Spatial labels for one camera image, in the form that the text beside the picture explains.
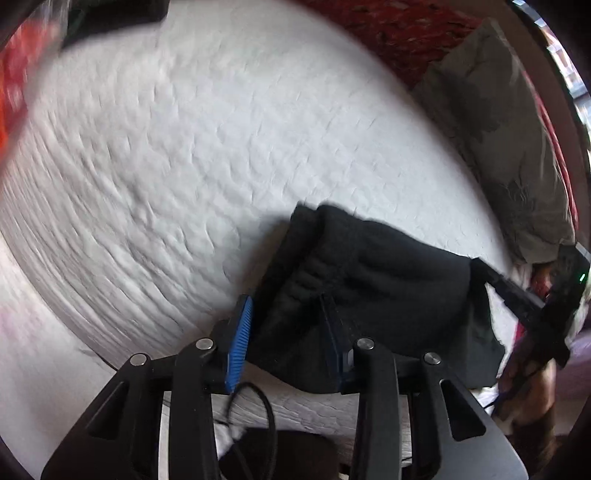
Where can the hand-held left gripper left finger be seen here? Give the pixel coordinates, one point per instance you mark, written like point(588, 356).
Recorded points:
point(240, 344)

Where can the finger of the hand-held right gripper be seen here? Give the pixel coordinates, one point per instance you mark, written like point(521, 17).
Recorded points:
point(508, 286)

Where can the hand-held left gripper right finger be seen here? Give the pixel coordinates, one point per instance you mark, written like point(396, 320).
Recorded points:
point(334, 360)

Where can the black pants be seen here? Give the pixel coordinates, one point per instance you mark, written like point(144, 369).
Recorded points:
point(392, 286)

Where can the person's right hand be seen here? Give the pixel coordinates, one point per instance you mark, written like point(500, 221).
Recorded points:
point(526, 387)

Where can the dark cloth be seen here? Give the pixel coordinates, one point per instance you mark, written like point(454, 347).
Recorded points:
point(300, 457)

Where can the grey floral pillow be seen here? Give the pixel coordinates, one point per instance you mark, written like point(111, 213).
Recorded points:
point(498, 138)

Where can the white quilted mattress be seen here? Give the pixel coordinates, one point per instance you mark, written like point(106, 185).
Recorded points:
point(184, 161)

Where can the window with blinds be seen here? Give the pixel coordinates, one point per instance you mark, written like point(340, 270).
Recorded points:
point(572, 74)

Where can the orange plastic bag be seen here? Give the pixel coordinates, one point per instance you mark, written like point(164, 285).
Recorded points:
point(18, 83)

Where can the dark green jacket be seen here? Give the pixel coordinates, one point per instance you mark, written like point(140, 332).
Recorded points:
point(115, 18)

